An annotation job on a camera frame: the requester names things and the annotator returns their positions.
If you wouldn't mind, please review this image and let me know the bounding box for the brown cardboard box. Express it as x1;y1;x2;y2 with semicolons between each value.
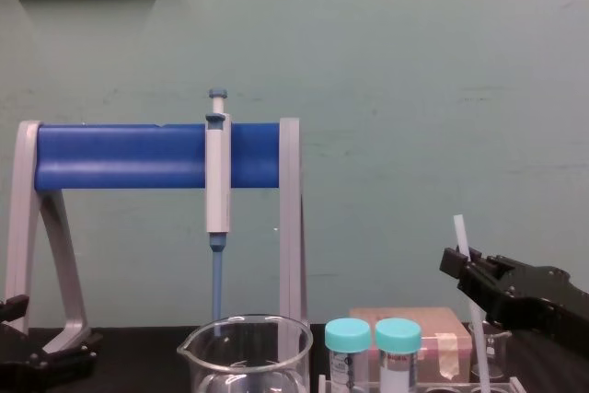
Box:
348;306;475;385

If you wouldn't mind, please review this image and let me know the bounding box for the clear white stirring rod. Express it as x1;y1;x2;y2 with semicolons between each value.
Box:
452;214;491;393

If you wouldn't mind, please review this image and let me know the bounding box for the large clear glass beaker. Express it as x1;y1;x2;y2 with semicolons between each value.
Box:
176;314;315;393

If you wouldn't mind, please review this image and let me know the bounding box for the blue and grey pipette stand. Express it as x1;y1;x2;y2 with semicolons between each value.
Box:
0;118;308;358

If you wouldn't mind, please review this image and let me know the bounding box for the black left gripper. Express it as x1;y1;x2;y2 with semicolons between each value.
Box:
0;295;104;393

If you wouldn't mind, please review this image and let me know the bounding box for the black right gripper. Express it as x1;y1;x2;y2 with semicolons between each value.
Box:
438;248;589;337

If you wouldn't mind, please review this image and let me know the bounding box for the small clear glass beaker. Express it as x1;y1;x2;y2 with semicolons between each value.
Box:
468;320;513;378

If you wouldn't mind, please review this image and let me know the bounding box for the teal capped sample tube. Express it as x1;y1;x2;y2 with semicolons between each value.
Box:
374;318;422;390
323;318;372;388

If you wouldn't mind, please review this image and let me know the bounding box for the white and blue pipette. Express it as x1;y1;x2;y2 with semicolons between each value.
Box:
204;87;233;337

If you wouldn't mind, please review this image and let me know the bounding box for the clear acrylic tube rack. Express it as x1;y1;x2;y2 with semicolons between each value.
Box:
317;373;526;393

